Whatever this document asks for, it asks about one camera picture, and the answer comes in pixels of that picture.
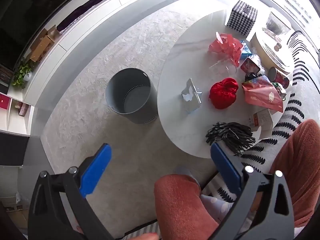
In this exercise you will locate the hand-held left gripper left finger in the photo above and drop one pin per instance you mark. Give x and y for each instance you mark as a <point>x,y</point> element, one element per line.
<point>96,170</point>

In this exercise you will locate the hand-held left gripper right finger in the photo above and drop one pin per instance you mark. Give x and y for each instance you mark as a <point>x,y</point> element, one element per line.
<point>225,167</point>

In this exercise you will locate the grey round trash bin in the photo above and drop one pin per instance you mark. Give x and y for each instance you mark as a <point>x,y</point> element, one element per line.
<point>117,95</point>

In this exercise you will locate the person's left hand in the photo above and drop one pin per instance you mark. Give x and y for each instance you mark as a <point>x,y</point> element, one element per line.
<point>145,237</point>

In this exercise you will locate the black shredded paper bundle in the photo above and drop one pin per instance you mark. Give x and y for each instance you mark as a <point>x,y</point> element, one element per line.
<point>230,133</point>

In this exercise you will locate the grey carpet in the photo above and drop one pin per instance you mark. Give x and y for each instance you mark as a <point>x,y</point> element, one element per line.
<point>87,130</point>

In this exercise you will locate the white polka dot sock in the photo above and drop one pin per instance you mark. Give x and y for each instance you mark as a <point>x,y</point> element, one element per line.
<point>215,207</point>

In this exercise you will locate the person's left leg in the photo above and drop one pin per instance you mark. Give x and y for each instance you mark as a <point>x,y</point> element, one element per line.
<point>180,205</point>

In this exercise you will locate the person's leg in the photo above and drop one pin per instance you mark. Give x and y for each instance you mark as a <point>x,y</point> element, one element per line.
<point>180,205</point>
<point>300,160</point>

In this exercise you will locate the white paper card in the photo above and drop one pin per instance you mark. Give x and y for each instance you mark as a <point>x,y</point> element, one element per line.
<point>262,120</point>

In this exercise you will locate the red knit cloth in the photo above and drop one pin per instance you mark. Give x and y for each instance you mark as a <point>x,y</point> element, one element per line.
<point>223,93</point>

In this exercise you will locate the grey striped cloth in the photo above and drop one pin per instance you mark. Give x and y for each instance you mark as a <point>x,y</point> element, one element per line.
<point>142,227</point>

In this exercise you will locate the person's right leg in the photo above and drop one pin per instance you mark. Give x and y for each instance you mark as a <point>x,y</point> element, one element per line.
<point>300,160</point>

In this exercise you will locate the red paper bag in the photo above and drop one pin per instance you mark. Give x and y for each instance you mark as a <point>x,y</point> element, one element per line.
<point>262,96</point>

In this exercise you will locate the white blanket black leaf pattern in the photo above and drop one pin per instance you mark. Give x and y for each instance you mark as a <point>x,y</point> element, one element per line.
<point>295,115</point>

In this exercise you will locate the pink small box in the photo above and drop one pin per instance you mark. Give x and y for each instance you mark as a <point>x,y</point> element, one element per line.
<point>24,110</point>

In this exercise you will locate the green colourful wrapper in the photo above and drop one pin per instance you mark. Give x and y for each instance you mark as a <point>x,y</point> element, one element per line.
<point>280,91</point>

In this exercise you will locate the clear plastic wrapper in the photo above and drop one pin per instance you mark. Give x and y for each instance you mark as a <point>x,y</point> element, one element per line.
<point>225,65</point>

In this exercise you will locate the round tin can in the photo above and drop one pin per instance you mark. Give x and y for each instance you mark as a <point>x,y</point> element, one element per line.
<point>280,78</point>

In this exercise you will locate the red flat box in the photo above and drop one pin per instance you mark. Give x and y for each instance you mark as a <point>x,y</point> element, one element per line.
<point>4,102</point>

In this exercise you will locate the blue snack packet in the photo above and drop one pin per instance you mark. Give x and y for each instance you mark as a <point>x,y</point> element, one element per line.
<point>246,52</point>

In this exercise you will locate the white low cabinet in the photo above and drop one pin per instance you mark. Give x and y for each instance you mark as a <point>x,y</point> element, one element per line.
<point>62,55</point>

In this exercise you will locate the red plastic bag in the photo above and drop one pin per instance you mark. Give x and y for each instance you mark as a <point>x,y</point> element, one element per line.
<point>226,47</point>

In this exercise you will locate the potted green plant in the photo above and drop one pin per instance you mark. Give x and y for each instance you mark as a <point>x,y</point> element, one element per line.
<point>22,72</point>

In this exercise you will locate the round beige white tray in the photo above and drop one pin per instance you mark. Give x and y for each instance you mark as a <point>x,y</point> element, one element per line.
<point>265,51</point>

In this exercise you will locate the small metal cup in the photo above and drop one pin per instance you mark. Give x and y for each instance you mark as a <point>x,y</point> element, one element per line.
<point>277,46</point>

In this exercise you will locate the cardboard box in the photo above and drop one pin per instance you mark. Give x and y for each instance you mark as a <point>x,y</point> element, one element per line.
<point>41,47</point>

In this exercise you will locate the black white checkered box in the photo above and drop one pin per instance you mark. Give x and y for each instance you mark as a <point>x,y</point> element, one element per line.
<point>240,21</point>

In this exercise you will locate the clear glass jar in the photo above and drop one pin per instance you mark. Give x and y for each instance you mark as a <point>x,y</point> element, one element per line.
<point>277,23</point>

